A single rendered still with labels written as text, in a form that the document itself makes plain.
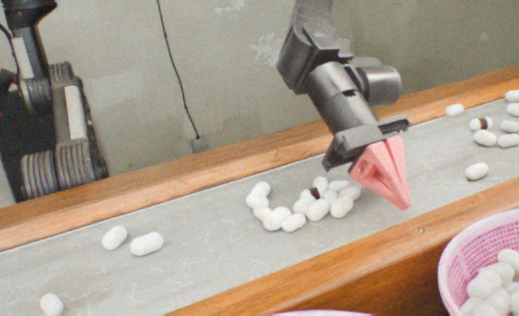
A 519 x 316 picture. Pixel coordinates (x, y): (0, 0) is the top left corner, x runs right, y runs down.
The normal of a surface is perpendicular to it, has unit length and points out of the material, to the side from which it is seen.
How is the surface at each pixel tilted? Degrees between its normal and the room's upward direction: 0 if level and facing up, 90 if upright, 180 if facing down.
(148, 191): 45
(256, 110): 90
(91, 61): 90
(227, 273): 0
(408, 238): 0
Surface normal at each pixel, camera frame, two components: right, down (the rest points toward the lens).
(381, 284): 0.41, 0.24
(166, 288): -0.15, -0.93
